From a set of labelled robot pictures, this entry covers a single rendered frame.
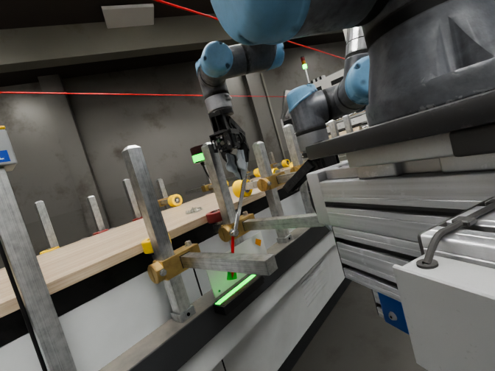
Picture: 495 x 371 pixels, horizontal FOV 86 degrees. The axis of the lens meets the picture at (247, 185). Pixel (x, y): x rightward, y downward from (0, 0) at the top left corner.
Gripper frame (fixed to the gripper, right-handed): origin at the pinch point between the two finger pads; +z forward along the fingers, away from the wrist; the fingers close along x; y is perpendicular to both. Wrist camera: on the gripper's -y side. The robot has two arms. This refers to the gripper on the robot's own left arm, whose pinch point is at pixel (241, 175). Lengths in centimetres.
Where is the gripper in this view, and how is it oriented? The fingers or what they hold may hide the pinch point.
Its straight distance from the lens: 81.9
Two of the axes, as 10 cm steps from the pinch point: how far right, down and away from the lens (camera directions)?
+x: 9.0, -2.3, -3.8
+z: 2.7, 9.6, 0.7
